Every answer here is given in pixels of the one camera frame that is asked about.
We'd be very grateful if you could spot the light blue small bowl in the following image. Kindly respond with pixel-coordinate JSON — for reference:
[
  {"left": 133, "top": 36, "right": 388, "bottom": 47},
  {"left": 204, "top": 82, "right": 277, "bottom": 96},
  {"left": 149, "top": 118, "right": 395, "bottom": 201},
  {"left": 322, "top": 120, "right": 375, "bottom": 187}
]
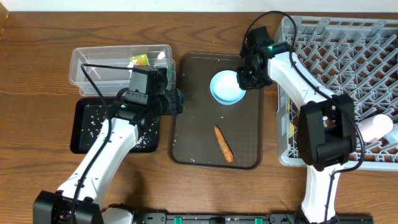
[{"left": 210, "top": 70, "right": 246, "bottom": 106}]

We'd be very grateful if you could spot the white tissue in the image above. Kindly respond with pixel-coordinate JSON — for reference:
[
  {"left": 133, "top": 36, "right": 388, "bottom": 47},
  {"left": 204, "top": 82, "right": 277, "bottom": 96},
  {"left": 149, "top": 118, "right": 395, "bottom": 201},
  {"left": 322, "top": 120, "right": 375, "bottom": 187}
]
[{"left": 157, "top": 51, "right": 167, "bottom": 66}]

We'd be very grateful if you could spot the green orange snack wrapper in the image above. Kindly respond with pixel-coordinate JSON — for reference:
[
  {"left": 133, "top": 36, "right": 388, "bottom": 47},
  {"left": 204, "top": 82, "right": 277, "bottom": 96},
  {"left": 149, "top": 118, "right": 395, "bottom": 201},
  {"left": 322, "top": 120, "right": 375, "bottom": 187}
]
[{"left": 130, "top": 54, "right": 150, "bottom": 66}]

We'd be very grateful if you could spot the pale yellow spoon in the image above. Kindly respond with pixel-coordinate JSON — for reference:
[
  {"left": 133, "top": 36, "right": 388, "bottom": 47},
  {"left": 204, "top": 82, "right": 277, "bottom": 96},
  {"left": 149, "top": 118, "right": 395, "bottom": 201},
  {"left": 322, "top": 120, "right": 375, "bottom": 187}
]
[{"left": 287, "top": 98, "right": 295, "bottom": 138}]

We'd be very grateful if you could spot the orange carrot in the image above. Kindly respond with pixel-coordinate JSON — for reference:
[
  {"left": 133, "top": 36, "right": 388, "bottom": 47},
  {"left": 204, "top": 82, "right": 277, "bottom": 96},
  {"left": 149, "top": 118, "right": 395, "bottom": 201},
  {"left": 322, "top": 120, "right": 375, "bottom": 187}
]
[{"left": 214, "top": 125, "right": 234, "bottom": 163}]

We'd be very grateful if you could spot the pink white cup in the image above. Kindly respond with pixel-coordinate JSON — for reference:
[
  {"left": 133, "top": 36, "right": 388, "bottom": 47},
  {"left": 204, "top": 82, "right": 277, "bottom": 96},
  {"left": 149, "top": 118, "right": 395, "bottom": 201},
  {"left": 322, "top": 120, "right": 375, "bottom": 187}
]
[{"left": 358, "top": 114, "right": 393, "bottom": 143}]

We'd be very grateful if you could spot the light blue cup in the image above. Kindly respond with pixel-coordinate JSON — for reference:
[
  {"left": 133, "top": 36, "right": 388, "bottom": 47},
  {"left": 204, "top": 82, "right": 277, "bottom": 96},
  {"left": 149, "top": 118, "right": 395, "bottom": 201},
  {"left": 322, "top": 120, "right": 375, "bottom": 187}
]
[{"left": 385, "top": 126, "right": 398, "bottom": 144}]

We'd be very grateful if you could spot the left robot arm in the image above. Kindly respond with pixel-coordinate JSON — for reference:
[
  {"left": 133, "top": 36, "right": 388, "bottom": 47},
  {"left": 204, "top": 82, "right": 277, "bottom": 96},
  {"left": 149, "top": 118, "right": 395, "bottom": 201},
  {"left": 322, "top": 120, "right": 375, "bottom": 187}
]
[{"left": 33, "top": 65, "right": 185, "bottom": 223}]

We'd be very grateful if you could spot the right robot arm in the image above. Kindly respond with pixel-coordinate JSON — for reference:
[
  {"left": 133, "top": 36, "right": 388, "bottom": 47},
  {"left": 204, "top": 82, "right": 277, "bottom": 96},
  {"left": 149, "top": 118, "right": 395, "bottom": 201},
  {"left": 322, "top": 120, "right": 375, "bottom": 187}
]
[{"left": 237, "top": 27, "right": 356, "bottom": 223}]

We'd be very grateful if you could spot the dark brown serving tray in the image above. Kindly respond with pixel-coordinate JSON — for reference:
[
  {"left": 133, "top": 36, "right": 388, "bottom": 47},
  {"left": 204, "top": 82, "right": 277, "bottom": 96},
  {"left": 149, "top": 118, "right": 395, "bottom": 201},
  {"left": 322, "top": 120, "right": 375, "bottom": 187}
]
[{"left": 169, "top": 52, "right": 263, "bottom": 170}]

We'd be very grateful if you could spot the clear plastic bin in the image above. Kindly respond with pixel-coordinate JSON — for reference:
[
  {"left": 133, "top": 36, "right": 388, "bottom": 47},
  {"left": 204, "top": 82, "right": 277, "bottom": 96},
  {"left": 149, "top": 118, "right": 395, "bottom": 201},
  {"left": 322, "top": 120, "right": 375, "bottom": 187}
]
[{"left": 69, "top": 44, "right": 176, "bottom": 96}]

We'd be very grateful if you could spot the white rice pile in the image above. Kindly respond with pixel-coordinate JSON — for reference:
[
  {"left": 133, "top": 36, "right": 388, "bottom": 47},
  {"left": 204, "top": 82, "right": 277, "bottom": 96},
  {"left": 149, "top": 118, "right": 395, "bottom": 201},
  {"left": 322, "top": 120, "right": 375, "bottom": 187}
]
[{"left": 78, "top": 105, "right": 159, "bottom": 153}]

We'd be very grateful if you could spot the black plastic bin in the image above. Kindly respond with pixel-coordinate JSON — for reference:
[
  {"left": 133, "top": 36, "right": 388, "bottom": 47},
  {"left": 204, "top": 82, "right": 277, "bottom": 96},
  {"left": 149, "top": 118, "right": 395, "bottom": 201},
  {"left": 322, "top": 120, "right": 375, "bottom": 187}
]
[{"left": 70, "top": 97, "right": 160, "bottom": 154}]

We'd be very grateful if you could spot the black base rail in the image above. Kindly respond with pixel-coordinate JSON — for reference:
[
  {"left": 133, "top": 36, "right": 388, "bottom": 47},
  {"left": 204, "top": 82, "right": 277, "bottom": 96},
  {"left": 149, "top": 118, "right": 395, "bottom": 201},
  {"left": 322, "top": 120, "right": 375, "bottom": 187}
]
[{"left": 133, "top": 212, "right": 374, "bottom": 224}]

